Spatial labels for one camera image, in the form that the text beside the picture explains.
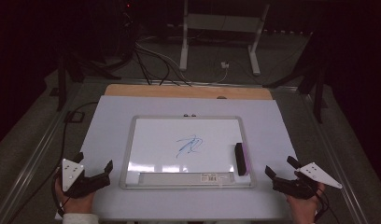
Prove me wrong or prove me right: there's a person's right hand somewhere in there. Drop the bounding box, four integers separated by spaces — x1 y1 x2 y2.
286 183 326 224

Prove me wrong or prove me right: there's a silver framed whiteboard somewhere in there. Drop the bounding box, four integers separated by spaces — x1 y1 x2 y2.
119 113 257 190

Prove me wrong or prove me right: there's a person's left hand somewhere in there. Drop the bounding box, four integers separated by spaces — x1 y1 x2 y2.
54 174 96 215

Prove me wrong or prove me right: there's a dark equipment with red light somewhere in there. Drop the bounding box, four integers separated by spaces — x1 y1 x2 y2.
115 0 140 62

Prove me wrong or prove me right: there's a white cable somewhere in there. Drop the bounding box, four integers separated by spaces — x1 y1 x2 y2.
134 41 229 85

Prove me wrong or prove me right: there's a black floor cable bundle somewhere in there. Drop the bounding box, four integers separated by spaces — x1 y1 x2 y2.
133 48 192 87

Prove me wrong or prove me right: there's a black and purple eraser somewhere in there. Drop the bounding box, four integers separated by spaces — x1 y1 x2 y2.
233 142 252 177

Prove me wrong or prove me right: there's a white metal stand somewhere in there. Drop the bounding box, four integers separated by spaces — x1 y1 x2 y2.
178 0 271 77

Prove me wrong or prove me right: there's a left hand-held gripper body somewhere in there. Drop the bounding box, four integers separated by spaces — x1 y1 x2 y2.
61 158 101 200

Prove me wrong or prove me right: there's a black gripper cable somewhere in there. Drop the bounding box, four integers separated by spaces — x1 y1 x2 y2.
313 186 341 224

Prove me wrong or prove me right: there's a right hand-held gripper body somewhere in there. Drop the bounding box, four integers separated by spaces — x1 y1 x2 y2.
272 161 343 200

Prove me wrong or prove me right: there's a black tripod stand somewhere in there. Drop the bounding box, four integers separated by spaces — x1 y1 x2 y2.
262 31 330 124
55 50 121 112

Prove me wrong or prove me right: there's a metal floor rail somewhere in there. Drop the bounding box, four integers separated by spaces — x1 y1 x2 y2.
299 91 370 224
0 78 87 224

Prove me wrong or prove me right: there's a large white table sheet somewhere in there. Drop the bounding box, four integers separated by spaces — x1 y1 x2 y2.
55 94 294 222

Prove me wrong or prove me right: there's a black square floor plate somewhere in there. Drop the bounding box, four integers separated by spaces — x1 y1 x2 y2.
64 110 86 124

